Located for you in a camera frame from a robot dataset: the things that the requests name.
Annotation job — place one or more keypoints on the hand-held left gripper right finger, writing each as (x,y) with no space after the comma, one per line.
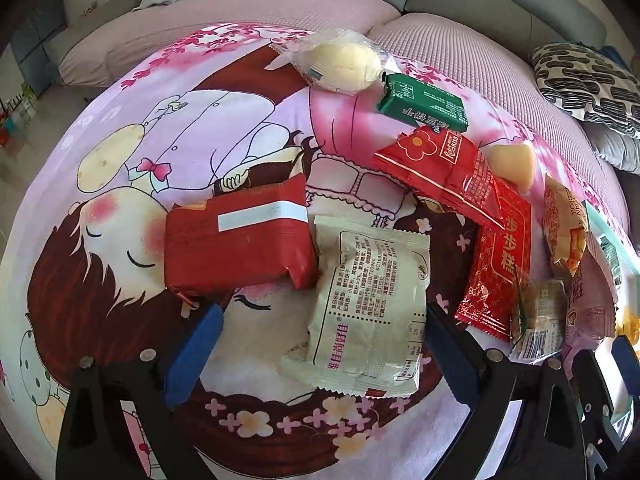
(450,355)

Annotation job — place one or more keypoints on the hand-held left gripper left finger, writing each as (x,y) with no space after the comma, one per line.
(195,355)

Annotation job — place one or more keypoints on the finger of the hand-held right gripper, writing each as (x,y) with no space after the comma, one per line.
(627,355)
(592,390)

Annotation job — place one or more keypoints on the purple snack packet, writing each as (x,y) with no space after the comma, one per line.
(592,300)

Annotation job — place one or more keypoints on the clear green-ended cracker packet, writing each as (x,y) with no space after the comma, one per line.
(540,310)

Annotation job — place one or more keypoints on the cream snack packet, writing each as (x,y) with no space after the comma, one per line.
(370,300)

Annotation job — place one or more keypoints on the long red patterned snack packet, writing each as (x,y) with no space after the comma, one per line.
(500,260)

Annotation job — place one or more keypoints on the dark red white-striped snack packet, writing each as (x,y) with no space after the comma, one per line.
(235,250)

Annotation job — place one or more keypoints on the teal cardboard tray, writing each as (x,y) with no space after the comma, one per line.
(595,215)

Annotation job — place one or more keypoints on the tan orange snack packet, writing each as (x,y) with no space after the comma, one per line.
(562,220)

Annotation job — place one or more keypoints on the shiny red flower snack packet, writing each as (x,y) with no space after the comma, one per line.
(440,170)

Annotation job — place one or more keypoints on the large bun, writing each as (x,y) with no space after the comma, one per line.
(340,60)

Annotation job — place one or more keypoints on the yellow snack packet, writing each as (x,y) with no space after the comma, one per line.
(631,322)

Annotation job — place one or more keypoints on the silver green snack packet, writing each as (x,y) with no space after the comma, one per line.
(610,257)

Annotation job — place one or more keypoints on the small bun in clear packet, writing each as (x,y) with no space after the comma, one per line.
(515,165)

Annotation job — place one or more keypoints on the grey pillow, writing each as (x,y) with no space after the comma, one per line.
(615,147)

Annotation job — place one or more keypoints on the black and white patterned pillow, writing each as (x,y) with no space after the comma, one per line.
(585,85)

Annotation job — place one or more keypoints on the colourful toy pile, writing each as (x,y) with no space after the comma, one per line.
(15,120)

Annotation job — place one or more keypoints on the blue cloth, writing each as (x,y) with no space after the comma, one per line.
(612,55)

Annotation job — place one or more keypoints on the pink sofa cover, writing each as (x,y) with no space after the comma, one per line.
(225,10)

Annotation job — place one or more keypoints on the dark grey cabinet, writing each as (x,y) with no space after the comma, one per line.
(40,45)

